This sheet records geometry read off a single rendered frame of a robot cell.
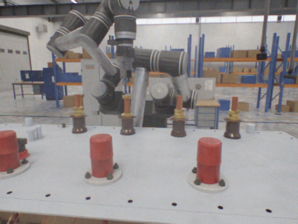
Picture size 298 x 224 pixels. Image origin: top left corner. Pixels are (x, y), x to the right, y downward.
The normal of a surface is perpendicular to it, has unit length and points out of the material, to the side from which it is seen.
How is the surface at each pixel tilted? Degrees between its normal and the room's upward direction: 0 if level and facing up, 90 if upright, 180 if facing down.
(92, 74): 90
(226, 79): 90
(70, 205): 11
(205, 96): 90
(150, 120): 90
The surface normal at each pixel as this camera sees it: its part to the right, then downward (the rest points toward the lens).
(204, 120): -0.11, 0.20
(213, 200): 0.00, -0.98
